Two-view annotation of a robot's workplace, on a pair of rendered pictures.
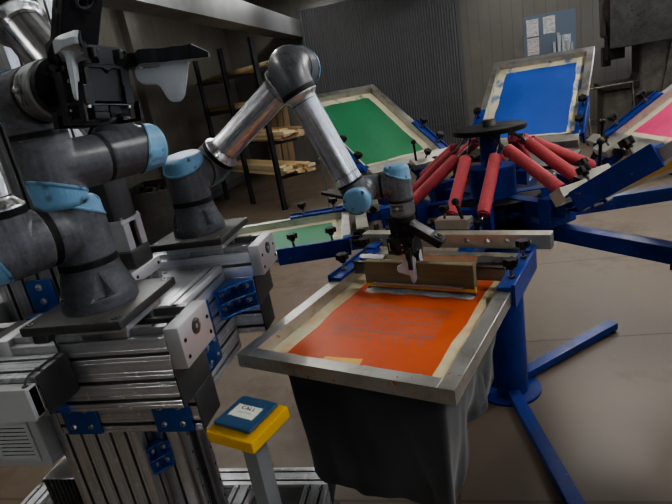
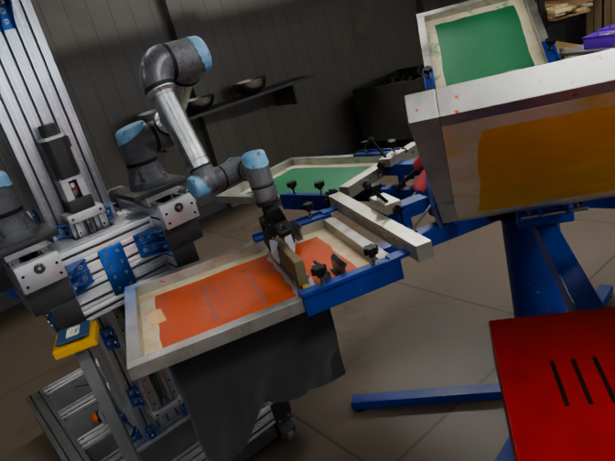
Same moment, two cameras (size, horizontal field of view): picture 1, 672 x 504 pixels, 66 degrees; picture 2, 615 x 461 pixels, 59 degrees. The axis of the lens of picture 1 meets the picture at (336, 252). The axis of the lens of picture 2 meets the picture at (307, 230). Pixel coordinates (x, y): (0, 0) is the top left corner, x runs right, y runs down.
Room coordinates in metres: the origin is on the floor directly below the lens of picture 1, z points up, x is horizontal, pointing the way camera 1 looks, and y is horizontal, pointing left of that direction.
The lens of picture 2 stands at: (0.35, -1.41, 1.67)
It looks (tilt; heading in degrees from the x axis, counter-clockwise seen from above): 20 degrees down; 43
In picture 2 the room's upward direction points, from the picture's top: 15 degrees counter-clockwise
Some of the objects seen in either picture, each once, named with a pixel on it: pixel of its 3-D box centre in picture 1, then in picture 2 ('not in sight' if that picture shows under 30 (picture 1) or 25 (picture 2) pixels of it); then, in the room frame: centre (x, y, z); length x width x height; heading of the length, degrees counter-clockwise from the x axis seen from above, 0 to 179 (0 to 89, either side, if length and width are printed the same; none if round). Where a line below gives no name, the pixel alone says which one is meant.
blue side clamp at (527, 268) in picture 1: (518, 275); (350, 283); (1.42, -0.52, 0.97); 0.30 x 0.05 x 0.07; 146
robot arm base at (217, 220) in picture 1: (196, 214); (145, 172); (1.51, 0.39, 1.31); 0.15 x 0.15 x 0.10
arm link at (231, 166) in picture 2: (364, 189); (236, 170); (1.50, -0.11, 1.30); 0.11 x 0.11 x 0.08; 76
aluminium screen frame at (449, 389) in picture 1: (401, 303); (249, 280); (1.37, -0.16, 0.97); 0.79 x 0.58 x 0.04; 146
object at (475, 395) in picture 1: (472, 394); (269, 380); (1.21, -0.30, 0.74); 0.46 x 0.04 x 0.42; 146
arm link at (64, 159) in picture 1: (62, 167); not in sight; (0.77, 0.37, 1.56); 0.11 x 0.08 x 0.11; 141
